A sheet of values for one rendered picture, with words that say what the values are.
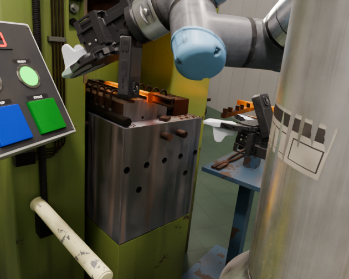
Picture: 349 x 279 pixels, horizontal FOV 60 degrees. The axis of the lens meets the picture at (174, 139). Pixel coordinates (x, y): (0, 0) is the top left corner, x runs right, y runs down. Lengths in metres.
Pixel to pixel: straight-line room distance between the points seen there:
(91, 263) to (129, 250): 0.40
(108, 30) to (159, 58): 0.83
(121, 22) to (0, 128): 0.30
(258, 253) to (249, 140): 0.64
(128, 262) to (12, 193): 0.49
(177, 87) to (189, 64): 0.94
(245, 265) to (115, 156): 0.88
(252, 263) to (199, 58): 0.31
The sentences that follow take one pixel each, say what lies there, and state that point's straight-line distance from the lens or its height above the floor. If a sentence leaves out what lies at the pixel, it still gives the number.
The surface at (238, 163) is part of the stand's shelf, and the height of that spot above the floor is 0.68.
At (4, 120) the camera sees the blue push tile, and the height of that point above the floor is 1.02.
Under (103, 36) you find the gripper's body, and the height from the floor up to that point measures 1.19.
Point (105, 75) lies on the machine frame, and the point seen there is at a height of 1.01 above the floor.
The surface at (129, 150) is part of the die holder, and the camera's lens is 1.01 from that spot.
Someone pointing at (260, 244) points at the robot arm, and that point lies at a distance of 0.17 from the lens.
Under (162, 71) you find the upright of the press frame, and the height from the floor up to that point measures 1.06.
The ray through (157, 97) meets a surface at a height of 1.00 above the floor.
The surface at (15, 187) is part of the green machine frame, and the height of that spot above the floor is 0.70.
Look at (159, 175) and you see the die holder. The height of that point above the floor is 0.71.
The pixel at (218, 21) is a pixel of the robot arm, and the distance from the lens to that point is 0.46.
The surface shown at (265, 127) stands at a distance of 0.78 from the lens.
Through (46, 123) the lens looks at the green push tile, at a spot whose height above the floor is 1.00.
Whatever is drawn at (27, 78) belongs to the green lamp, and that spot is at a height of 1.08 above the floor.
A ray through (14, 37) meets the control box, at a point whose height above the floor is 1.17.
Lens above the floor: 1.19
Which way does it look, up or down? 18 degrees down
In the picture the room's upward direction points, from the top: 6 degrees clockwise
